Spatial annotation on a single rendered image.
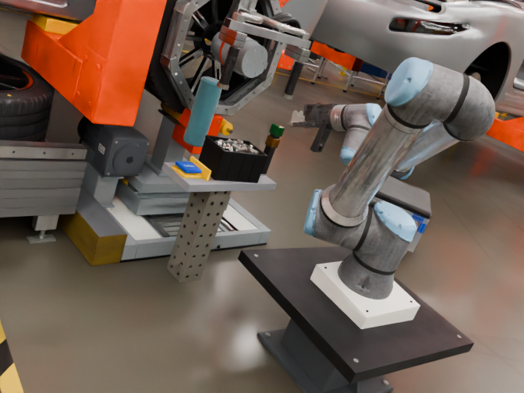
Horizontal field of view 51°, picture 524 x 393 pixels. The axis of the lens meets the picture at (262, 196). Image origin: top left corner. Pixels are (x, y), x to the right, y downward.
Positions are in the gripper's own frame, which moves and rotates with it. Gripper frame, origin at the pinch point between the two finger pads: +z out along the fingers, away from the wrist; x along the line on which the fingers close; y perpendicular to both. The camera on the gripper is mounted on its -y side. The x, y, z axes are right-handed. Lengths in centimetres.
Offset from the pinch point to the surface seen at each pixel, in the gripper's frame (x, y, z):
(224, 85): 23.6, 13.5, 11.0
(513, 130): -362, 8, 26
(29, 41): 54, 34, 90
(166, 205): 11, -33, 59
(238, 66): 10.5, 21.9, 16.6
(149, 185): 20, -24, 59
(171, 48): 31, 27, 31
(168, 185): 11, -25, 58
